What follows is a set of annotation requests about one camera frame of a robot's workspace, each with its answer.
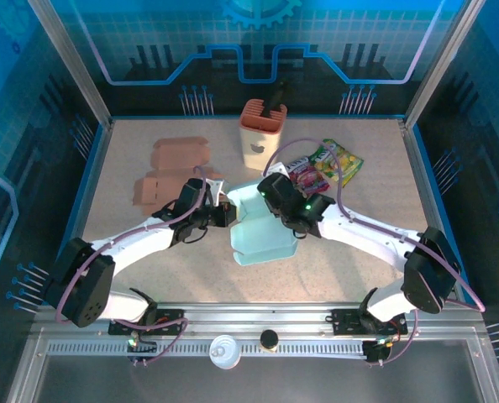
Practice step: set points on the light blue paper box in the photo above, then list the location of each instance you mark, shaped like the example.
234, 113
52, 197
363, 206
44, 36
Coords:
262, 247

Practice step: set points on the orange paper box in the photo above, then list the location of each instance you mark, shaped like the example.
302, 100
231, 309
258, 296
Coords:
178, 155

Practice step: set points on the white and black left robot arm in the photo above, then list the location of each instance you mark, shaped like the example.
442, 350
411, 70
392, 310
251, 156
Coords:
140, 239

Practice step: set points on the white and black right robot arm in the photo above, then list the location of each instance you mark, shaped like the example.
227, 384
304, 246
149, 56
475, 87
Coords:
371, 235

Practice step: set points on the black connector box with LED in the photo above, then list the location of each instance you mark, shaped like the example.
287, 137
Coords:
142, 348
375, 350

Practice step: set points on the purple candy bag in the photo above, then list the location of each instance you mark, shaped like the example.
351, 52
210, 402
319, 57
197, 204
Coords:
312, 176

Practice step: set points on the cream knife block orange top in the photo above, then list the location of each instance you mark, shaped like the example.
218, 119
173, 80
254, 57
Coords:
255, 142

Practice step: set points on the green yellow candy bag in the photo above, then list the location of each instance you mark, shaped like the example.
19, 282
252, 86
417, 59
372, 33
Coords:
350, 163

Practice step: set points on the aluminium extrusion beam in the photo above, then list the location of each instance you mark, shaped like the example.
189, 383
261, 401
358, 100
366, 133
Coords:
253, 319

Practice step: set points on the black round knob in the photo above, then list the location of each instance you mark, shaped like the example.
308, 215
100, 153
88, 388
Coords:
269, 338

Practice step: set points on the white round cap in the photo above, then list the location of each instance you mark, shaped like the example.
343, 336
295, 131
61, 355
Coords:
225, 352

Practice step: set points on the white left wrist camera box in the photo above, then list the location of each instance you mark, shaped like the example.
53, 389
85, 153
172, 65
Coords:
214, 186

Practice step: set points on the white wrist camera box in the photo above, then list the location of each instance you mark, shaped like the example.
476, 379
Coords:
214, 186
276, 169

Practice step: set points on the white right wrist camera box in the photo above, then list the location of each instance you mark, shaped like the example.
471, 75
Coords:
276, 169

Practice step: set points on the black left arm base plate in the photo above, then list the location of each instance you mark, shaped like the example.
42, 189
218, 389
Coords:
169, 321

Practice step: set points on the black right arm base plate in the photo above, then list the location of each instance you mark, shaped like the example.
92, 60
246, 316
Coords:
346, 321

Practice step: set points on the aluminium frame post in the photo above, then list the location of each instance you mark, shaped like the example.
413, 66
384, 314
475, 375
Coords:
69, 63
442, 63

